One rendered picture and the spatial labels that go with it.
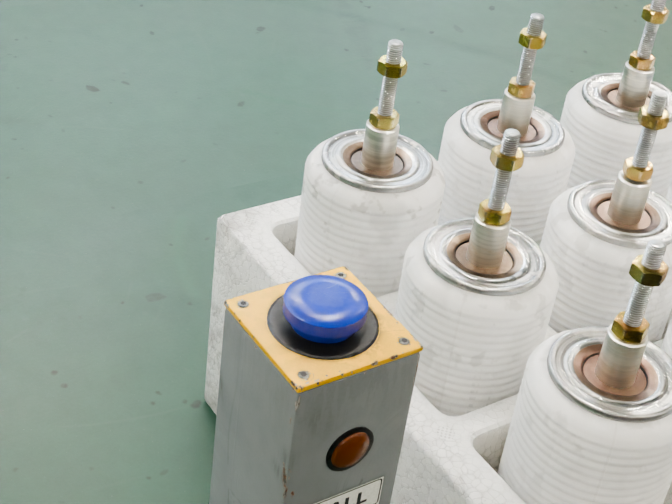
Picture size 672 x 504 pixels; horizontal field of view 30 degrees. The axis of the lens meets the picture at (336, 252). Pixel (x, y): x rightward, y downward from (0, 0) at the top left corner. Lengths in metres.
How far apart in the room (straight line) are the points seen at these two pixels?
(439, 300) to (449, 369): 0.05
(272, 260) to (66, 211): 0.39
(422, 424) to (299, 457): 0.17
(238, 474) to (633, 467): 0.21
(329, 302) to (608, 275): 0.28
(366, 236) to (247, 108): 0.60
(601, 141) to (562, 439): 0.33
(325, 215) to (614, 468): 0.26
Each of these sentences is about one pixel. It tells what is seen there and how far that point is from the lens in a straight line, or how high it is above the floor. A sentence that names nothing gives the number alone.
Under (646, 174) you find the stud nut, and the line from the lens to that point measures 0.82.
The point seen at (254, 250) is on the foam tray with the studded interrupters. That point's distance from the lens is 0.87.
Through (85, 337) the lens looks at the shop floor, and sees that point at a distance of 1.07.
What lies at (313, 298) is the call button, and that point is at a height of 0.33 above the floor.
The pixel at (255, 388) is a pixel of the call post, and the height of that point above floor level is 0.29.
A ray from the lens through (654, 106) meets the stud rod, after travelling 0.80.
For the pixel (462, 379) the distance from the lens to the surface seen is 0.77.
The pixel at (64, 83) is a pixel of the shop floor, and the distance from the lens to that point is 1.43.
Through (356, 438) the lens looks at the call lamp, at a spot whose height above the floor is 0.27.
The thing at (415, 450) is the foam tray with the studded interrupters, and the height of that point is 0.17.
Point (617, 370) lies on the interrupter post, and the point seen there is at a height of 0.26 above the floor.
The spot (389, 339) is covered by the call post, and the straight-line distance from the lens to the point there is 0.59.
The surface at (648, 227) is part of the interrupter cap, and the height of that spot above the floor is 0.25.
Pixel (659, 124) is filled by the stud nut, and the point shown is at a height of 0.33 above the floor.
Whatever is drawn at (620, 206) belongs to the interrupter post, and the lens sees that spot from 0.83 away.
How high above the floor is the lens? 0.69
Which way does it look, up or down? 36 degrees down
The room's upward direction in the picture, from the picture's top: 8 degrees clockwise
